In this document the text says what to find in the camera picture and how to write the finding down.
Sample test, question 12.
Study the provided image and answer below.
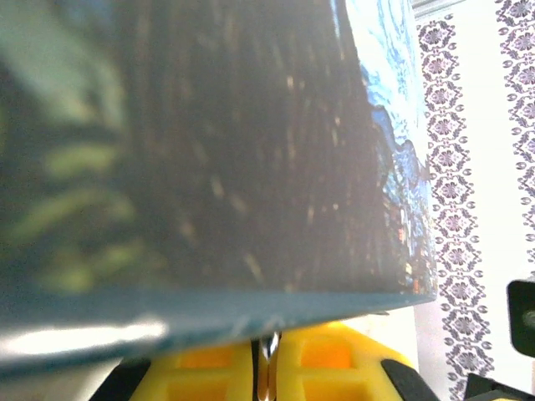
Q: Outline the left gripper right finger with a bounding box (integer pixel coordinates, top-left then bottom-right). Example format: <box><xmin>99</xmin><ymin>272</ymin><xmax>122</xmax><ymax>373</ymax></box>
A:
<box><xmin>268</xmin><ymin>321</ymin><xmax>441</xmax><ymax>401</ymax></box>

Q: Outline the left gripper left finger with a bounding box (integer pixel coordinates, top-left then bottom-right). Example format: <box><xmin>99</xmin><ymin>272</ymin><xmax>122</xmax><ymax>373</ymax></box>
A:
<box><xmin>89</xmin><ymin>339</ymin><xmax>262</xmax><ymax>401</ymax></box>

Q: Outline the starry night tin box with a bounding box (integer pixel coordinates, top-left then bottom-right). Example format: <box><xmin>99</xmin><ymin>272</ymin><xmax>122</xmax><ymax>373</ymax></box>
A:
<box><xmin>0</xmin><ymin>0</ymin><xmax>439</xmax><ymax>378</ymax></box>

